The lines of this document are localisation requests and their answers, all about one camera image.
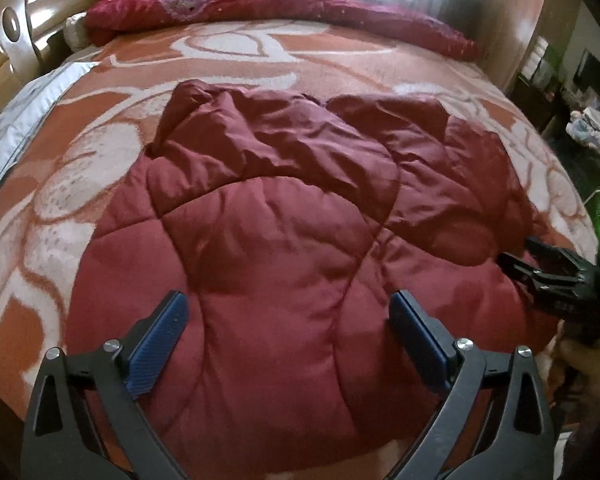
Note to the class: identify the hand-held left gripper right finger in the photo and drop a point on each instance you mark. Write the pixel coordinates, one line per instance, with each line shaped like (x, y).
(420, 345)

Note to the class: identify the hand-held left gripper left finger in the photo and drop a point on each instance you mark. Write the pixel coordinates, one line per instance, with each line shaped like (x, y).
(157, 345)

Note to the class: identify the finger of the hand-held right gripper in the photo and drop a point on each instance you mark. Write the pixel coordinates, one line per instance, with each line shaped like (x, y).
(555, 257)
(525, 275)

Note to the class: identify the red quilted jacket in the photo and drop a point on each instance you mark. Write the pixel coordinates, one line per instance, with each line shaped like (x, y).
(290, 240)

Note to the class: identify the person's right hand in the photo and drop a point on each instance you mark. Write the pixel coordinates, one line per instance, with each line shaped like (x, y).
(587, 365)

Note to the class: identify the pile of household clutter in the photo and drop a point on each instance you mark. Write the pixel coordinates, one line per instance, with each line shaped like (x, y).
(592, 122)

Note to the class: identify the stack of white boxes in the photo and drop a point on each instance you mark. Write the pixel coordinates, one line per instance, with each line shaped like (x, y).
(537, 57)

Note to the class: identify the wooden wardrobe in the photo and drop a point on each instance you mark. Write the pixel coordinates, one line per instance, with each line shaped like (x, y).
(500, 20)

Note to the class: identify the orange white patterned blanket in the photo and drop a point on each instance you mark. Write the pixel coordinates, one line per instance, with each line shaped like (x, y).
(120, 90)

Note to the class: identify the grey white bed sheet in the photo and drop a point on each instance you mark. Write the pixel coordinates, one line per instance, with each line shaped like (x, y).
(15, 115)

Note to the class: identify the small white pillow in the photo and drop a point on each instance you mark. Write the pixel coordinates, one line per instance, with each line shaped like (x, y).
(75, 32)

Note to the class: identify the wooden headboard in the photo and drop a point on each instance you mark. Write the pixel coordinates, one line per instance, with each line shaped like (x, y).
(15, 25)

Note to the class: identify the red dotted rolled quilt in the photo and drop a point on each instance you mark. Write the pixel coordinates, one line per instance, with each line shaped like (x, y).
(290, 10)

